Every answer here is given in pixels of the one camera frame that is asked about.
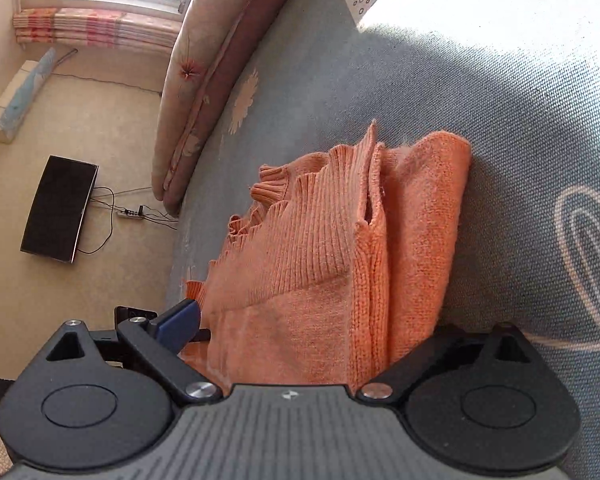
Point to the orange knit sweater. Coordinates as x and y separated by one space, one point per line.
305 270

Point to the white wall air conditioner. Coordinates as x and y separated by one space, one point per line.
17 100

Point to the white power strip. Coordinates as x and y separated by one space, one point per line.
130 213

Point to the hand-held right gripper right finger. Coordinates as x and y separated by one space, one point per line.
420 355

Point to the black wall television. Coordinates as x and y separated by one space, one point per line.
57 210

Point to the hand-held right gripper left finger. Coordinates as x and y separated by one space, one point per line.
180 320

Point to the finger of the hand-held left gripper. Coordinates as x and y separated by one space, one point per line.
127 314

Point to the pink patterned curtain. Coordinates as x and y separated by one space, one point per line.
95 27

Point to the blue floral bed sheet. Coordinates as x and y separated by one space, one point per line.
505 110

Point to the pink floral quilt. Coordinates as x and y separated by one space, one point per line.
205 60

